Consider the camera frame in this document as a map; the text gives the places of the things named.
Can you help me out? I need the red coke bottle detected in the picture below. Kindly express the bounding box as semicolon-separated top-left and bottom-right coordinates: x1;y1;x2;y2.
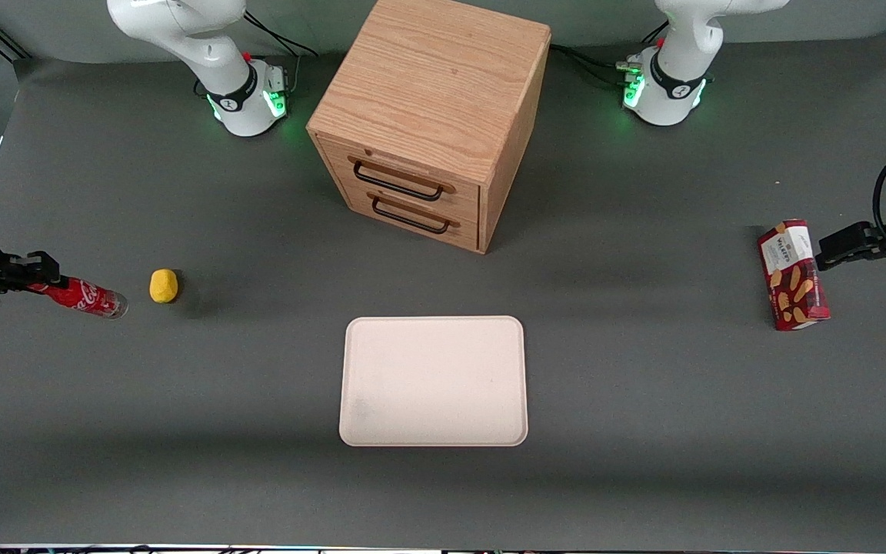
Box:
28;277;129;321

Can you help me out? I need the beige plastic tray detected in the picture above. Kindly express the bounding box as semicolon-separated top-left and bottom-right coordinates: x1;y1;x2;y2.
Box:
338;315;529;448

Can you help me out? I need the red shortbread cookie box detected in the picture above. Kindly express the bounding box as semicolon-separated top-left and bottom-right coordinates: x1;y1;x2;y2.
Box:
757;219;831;332

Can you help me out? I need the yellow lemon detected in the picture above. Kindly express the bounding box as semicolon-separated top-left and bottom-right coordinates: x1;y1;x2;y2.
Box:
149;269;180;305

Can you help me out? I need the wooden drawer front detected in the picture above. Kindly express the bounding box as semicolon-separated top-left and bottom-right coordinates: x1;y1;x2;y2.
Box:
315;134;482;225
339;182;481;254

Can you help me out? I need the wooden drawer cabinet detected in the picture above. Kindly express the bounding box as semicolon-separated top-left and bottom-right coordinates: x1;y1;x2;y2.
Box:
306;0;552;255

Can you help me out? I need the aluminium frame rail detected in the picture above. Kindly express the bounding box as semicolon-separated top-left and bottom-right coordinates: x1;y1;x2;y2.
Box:
0;23;29;63

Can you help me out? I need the black left arm base cable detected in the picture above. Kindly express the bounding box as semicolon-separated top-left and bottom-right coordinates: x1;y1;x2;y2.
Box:
549;42;644;87

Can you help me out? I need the black arm base cable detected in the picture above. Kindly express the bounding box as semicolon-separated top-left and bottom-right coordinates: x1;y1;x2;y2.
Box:
549;42;644;87
238;15;321;59

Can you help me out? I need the black right arm base cable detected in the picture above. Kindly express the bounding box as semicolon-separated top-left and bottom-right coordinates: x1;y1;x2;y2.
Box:
238;15;321;59

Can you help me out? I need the black metal drawer handle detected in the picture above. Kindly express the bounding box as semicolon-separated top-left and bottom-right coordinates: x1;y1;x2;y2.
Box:
367;192;461;235
348;156;458;203

